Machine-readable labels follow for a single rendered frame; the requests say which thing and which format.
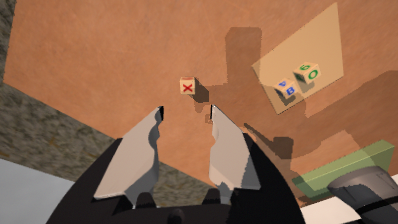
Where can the wooden letter block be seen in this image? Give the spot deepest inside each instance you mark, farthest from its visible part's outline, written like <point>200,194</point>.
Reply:
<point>307,72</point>
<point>187,85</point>
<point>286,88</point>

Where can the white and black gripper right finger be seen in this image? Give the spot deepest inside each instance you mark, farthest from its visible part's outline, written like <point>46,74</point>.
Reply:
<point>247,177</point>

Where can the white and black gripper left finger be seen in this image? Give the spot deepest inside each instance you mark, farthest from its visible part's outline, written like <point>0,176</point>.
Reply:
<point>113,182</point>

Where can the tan flat mat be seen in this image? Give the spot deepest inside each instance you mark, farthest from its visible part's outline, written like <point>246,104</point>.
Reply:
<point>319,42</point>

